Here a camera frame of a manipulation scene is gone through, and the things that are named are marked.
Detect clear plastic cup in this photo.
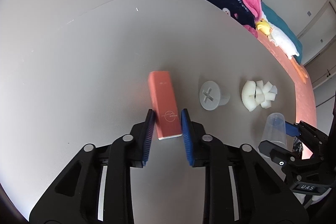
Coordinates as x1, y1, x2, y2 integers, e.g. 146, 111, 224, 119
261, 113, 287, 149

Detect white foam packing pieces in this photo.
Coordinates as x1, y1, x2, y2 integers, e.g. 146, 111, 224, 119
241, 80, 277, 112

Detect salmon pink rectangular box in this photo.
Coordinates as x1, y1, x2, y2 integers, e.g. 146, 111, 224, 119
148, 71, 182, 140

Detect black trash bag bin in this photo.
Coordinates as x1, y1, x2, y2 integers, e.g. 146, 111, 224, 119
292, 136, 303, 159

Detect right hand white glove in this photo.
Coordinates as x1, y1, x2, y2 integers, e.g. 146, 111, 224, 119
294, 193, 313, 209

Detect white goose plush toy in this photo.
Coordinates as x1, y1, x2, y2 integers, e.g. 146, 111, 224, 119
268, 24, 308, 84

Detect teal blue quilt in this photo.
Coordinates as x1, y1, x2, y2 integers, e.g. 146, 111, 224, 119
261, 2, 303, 64

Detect yellow duck plush toy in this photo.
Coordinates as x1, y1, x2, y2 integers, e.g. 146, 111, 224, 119
256, 18, 272, 36

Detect pink fleece garment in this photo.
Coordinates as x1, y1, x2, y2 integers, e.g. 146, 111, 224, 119
242, 0, 263, 38

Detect white door with handle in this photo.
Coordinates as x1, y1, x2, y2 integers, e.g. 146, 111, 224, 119
298, 0, 335, 88

